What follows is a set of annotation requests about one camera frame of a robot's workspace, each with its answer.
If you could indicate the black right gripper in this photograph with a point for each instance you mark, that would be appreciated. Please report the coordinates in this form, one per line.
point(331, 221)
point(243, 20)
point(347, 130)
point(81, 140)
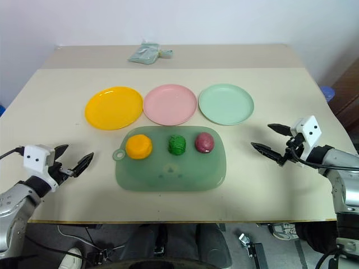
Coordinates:
point(294, 148)

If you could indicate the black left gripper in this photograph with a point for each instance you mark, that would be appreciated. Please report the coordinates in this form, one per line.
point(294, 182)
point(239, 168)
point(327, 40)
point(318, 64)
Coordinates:
point(61, 172)

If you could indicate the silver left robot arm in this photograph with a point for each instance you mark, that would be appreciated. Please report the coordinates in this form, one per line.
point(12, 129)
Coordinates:
point(14, 204)

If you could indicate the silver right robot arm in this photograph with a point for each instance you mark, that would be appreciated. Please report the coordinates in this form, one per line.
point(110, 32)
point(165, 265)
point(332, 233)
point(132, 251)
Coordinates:
point(343, 179)

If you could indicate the mint green plastic plate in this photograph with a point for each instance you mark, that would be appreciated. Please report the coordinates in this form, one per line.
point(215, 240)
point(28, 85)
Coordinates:
point(226, 104)

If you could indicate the yellow plastic plate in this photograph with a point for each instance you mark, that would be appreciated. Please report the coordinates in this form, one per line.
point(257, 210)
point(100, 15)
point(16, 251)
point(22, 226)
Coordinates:
point(112, 107)

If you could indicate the orange toy fruit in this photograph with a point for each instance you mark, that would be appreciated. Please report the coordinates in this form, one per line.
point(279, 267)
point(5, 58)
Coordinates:
point(138, 147)

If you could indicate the purple toy fruit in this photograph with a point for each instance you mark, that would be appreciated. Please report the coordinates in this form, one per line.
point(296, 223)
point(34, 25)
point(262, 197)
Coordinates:
point(204, 143)

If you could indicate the green toy vegetable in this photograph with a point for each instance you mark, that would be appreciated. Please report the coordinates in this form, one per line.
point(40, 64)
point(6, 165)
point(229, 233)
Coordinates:
point(177, 144)

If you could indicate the pink plastic plate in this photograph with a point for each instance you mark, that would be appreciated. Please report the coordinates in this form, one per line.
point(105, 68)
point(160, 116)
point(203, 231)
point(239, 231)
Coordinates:
point(169, 104)

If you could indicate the blue plastic container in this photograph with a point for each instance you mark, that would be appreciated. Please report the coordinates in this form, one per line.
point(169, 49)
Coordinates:
point(327, 93)

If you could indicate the brown wooden cabinet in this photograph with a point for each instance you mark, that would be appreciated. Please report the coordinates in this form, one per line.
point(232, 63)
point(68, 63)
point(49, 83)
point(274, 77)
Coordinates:
point(347, 95)

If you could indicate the white grey sneaker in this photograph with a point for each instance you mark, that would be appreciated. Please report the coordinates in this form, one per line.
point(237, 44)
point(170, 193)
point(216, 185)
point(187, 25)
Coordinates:
point(284, 231)

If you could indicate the translucent green cutting mat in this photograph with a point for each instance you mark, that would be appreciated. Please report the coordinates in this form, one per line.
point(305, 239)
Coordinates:
point(171, 173)

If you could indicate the white shoe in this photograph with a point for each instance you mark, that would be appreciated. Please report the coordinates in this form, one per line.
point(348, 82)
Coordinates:
point(70, 259)

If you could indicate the grey trouser leg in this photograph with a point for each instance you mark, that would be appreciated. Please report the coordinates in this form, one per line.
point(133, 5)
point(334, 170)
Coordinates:
point(214, 243)

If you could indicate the pale green fabric pouch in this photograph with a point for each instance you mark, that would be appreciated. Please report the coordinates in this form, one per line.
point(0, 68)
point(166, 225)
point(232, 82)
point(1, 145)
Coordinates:
point(144, 54)

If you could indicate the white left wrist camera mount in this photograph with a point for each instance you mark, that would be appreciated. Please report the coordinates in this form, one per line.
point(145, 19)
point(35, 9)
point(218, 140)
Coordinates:
point(35, 159)

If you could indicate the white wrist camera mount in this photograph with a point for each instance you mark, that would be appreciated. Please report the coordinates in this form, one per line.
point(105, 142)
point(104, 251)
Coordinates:
point(310, 131)
point(35, 159)

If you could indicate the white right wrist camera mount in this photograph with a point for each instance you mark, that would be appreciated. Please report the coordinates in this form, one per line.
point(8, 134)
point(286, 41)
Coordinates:
point(310, 131)

